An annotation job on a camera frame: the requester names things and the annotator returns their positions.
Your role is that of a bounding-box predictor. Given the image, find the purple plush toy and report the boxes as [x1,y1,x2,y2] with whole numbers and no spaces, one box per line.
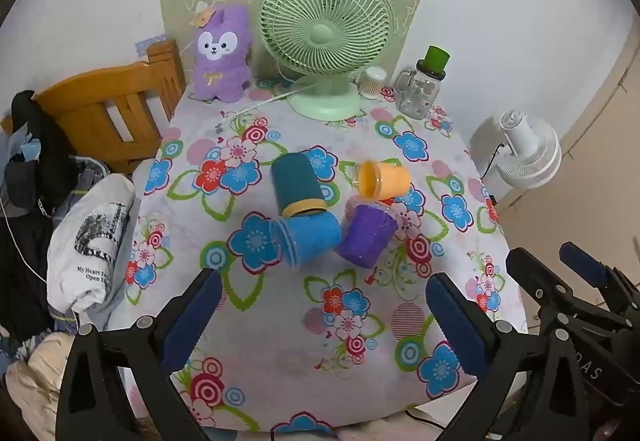
[191,5,253,102]

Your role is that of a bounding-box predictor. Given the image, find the white printed shirt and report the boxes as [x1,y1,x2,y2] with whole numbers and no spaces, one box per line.
[46,173,137,317]

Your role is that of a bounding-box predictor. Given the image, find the teal cup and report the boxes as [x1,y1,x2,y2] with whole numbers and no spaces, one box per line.
[270,152,328,218]

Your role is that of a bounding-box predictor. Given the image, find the grey jeans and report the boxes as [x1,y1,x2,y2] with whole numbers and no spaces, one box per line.
[55,156,116,222]

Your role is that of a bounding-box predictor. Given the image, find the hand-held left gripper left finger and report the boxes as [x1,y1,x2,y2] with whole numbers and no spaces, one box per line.
[56,267,223,441]

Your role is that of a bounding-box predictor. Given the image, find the floral tablecloth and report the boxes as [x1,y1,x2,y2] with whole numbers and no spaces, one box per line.
[125,81,528,437]

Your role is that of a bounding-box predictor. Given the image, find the green desk fan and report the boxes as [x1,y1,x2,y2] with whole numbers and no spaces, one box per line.
[257,0,396,122]

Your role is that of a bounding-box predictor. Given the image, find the white fan cable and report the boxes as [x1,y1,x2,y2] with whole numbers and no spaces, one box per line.
[232,88,301,116]

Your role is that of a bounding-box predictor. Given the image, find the black fan cable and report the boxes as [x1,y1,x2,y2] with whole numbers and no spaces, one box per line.
[477,141,503,182]

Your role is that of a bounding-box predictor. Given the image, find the orange cup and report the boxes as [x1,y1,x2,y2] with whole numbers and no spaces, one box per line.
[356,160,412,200]

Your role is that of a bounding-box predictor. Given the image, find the wooden chair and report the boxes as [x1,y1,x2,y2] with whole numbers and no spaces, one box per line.
[0,39,187,174]

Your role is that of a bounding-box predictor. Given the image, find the purple cup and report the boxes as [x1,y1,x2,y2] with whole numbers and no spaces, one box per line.
[334,203,398,268]

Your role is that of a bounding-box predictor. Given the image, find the cotton swab jar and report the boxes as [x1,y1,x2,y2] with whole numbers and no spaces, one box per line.
[357,66,388,99]

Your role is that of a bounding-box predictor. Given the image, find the blue patterned cloth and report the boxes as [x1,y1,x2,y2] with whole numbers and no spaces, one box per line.
[136,33,171,56]

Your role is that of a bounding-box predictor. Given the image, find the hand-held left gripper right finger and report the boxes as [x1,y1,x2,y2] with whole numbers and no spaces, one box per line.
[425,271,588,441]

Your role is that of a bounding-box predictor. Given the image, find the white fan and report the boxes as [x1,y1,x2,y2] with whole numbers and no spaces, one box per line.
[492,110,562,186]

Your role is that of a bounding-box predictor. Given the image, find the glass mug with green lid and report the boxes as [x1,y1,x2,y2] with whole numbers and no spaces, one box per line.
[395,46,451,120]

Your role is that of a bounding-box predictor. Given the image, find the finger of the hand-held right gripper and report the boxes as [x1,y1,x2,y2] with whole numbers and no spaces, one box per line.
[506,247,608,322]
[559,242,640,317]

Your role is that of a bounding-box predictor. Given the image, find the blue cup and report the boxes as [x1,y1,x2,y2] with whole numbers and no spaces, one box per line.
[269,211,343,267]

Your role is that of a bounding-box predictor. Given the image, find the beige cloth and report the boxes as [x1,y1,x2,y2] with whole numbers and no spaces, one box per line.
[5,333,76,441]

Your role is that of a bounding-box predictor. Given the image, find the black clothes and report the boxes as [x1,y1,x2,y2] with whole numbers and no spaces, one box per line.
[0,91,76,337]

